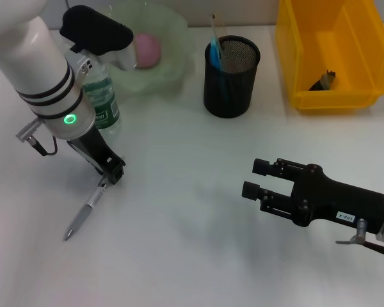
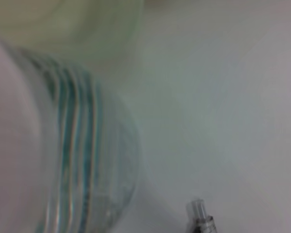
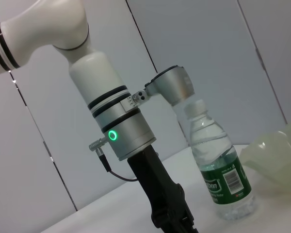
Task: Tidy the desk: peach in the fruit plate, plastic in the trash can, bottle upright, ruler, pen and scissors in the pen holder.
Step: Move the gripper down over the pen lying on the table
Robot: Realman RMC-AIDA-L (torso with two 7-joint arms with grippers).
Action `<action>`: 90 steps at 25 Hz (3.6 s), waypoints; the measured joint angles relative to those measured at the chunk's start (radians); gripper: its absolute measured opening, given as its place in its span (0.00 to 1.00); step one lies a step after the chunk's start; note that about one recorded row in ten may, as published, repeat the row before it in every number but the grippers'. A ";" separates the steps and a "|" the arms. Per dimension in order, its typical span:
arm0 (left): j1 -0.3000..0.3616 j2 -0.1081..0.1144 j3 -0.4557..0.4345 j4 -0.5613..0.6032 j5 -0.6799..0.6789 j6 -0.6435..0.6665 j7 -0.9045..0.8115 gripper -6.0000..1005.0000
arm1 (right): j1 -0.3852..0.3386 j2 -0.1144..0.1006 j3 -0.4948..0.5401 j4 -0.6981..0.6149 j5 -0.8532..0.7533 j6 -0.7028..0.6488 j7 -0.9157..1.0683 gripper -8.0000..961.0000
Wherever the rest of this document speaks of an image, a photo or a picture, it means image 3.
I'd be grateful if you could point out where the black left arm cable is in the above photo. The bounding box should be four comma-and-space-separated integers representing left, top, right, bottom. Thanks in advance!
88, 137, 139, 182

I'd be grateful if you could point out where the translucent green fruit bowl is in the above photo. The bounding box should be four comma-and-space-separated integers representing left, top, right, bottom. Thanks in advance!
240, 118, 291, 195

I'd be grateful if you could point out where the clear green-label water bottle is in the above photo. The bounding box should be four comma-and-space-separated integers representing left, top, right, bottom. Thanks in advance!
183, 99, 258, 221

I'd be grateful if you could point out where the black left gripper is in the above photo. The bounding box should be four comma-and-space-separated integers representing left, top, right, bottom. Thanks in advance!
127, 144, 200, 233

